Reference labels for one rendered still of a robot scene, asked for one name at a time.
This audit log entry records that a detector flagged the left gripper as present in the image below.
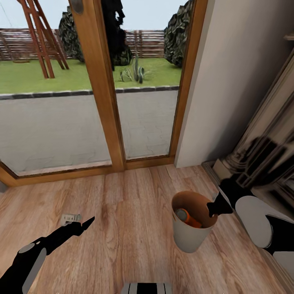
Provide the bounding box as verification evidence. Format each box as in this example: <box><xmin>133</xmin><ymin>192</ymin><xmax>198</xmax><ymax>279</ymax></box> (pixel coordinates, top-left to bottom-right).
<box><xmin>52</xmin><ymin>216</ymin><xmax>95</xmax><ymax>246</ymax></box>

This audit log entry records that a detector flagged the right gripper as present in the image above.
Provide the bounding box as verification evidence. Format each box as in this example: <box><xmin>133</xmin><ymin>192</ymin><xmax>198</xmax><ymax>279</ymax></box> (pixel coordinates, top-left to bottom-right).
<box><xmin>207</xmin><ymin>198</ymin><xmax>233</xmax><ymax>218</ymax></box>

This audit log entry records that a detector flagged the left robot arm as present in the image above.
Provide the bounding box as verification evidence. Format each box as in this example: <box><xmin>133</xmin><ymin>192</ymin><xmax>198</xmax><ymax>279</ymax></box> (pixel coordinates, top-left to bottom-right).
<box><xmin>0</xmin><ymin>214</ymin><xmax>95</xmax><ymax>294</ymax></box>

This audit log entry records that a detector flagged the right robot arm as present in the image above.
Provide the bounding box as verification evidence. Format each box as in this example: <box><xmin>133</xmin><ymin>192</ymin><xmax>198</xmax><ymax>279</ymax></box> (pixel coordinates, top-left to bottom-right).
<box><xmin>207</xmin><ymin>178</ymin><xmax>294</xmax><ymax>278</ymax></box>

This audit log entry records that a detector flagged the trash can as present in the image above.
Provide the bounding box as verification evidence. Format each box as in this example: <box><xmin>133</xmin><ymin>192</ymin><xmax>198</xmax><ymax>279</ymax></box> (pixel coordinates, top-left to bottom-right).
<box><xmin>171</xmin><ymin>191</ymin><xmax>218</xmax><ymax>253</ymax></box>

